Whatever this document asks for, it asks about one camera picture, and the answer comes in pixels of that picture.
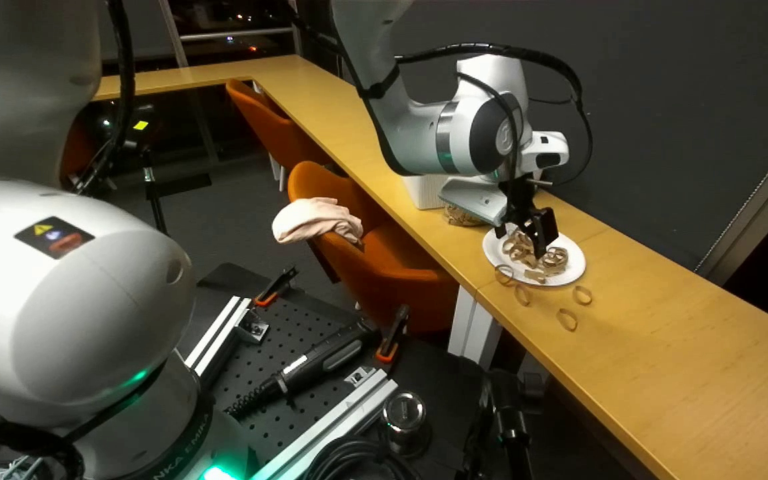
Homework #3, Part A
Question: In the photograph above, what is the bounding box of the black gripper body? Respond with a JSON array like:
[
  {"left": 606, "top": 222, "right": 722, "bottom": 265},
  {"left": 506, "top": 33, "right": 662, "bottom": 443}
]
[{"left": 502, "top": 178, "right": 550, "bottom": 233}]

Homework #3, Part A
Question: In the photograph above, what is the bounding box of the rubber bands pile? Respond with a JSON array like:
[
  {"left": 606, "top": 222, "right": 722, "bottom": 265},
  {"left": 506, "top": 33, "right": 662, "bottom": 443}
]
[{"left": 502, "top": 233, "right": 567, "bottom": 282}]

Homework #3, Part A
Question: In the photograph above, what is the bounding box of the rubber band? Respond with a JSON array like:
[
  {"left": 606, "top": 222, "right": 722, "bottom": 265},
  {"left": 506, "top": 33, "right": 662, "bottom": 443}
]
[
  {"left": 556, "top": 309, "right": 578, "bottom": 334},
  {"left": 494, "top": 265, "right": 532, "bottom": 306},
  {"left": 572, "top": 285, "right": 594, "bottom": 306}
]

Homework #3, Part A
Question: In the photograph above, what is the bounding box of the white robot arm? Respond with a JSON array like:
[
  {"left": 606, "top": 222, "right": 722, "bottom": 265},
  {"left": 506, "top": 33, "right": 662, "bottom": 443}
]
[{"left": 0, "top": 0, "right": 252, "bottom": 480}]

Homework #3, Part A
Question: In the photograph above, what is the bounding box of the white round plate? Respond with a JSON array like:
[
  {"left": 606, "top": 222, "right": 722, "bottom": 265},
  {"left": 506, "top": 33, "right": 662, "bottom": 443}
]
[{"left": 482, "top": 229, "right": 587, "bottom": 287}]

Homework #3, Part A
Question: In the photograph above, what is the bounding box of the white plastic storage bin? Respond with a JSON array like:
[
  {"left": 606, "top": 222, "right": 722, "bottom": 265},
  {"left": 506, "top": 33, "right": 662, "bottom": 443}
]
[{"left": 403, "top": 173, "right": 446, "bottom": 210}]

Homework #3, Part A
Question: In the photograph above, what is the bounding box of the white table leg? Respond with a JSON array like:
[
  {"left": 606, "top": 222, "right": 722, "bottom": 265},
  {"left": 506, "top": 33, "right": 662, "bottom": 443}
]
[{"left": 447, "top": 287, "right": 502, "bottom": 369}]

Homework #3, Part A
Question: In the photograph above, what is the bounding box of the near orange chair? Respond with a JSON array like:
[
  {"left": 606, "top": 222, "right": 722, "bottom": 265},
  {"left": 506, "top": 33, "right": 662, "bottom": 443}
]
[{"left": 288, "top": 161, "right": 455, "bottom": 335}]

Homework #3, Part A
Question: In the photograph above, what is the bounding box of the orange chair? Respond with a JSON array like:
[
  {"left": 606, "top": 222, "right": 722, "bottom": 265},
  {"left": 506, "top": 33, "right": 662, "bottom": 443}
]
[
  {"left": 288, "top": 161, "right": 455, "bottom": 335},
  {"left": 223, "top": 79, "right": 314, "bottom": 169}
]

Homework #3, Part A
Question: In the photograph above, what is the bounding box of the pink cloth on chair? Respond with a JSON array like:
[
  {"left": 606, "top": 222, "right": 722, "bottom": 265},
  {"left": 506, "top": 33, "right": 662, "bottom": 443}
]
[{"left": 271, "top": 197, "right": 363, "bottom": 242}]

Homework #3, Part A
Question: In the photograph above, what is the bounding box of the black handheld tool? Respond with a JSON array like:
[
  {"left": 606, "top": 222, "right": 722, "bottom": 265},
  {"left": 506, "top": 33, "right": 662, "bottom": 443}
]
[{"left": 227, "top": 327, "right": 375, "bottom": 418}]

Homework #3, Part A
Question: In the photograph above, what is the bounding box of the round metal tin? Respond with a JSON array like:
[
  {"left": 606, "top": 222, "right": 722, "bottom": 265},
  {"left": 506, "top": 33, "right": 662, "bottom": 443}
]
[{"left": 382, "top": 391, "right": 426, "bottom": 438}]

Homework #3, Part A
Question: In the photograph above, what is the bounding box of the far orange chair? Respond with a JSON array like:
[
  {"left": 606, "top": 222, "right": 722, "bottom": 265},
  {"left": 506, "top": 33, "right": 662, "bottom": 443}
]
[{"left": 223, "top": 79, "right": 314, "bottom": 169}]

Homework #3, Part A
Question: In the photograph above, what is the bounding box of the black perforated breadboard base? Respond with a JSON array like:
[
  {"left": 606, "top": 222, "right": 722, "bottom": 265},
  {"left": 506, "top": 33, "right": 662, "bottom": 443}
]
[{"left": 180, "top": 265, "right": 396, "bottom": 480}]

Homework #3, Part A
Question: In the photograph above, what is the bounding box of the orange handled clamp right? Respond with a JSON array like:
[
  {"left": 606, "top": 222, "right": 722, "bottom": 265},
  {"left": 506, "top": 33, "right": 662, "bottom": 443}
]
[{"left": 375, "top": 306, "right": 408, "bottom": 365}]

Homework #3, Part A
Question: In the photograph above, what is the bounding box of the orange handled clamp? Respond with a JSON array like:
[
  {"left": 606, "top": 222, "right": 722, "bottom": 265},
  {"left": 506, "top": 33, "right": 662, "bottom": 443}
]
[
  {"left": 252, "top": 267, "right": 299, "bottom": 309},
  {"left": 375, "top": 306, "right": 408, "bottom": 365}
]

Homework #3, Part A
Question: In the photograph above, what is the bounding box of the silver aluminium rail right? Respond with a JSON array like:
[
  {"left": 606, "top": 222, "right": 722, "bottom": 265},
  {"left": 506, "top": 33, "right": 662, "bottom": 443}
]
[{"left": 250, "top": 369, "right": 396, "bottom": 480}]

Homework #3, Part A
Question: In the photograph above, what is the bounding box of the silver aluminium rail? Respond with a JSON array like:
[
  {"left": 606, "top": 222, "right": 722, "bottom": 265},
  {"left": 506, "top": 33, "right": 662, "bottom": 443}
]
[
  {"left": 183, "top": 295, "right": 250, "bottom": 375},
  {"left": 250, "top": 369, "right": 396, "bottom": 480}
]

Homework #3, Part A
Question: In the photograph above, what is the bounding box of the orange handled clamp left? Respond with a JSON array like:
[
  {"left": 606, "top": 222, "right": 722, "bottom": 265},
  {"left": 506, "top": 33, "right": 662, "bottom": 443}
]
[{"left": 252, "top": 267, "right": 299, "bottom": 309}]

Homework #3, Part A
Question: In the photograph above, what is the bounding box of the silver aluminium rail left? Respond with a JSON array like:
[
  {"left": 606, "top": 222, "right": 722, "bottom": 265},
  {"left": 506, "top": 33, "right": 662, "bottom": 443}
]
[{"left": 183, "top": 295, "right": 250, "bottom": 375}]

